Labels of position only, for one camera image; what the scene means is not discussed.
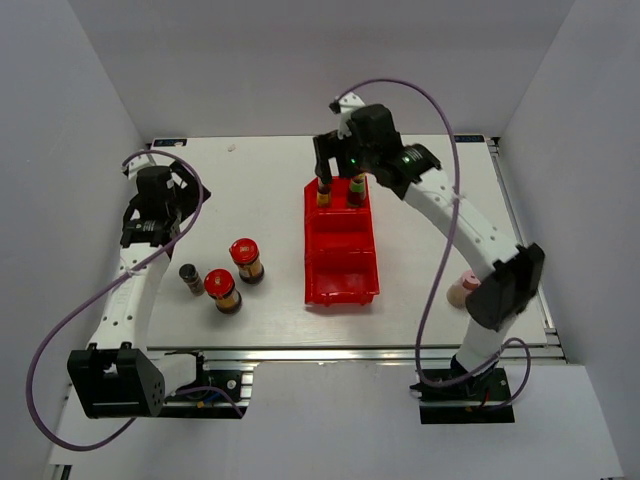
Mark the yellow-label brown sauce bottle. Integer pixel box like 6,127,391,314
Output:
316,179,332,208

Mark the blue corner label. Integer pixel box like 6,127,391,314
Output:
454,134,486,143
152,138,187,148

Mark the aluminium rail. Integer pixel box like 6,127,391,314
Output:
486,137,567,363
148,345,566,363

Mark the blue corner label left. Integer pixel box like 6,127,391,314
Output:
152,138,187,148

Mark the aluminium right side rail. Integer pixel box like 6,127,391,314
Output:
486,137,567,363

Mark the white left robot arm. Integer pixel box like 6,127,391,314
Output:
67,159,212,419

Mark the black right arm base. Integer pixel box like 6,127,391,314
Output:
409,368,515,425

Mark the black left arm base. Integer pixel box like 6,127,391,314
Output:
159,351,254,420

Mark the aluminium front rail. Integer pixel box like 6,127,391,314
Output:
148,345,566,363

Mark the pink-lidded spice jar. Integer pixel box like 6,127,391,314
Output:
446,270,481,309

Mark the small dark pepper shaker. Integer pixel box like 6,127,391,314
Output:
179,263,205,296

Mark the red-lidded brown sauce jar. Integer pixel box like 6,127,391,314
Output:
229,238,264,284

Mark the green-label red sauce bottle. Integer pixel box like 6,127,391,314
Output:
346,174,367,208

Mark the blue corner label right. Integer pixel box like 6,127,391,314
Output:
454,134,486,143

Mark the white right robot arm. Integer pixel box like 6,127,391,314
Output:
313,100,545,399

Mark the red plastic divided bin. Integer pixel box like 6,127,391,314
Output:
304,177,380,306

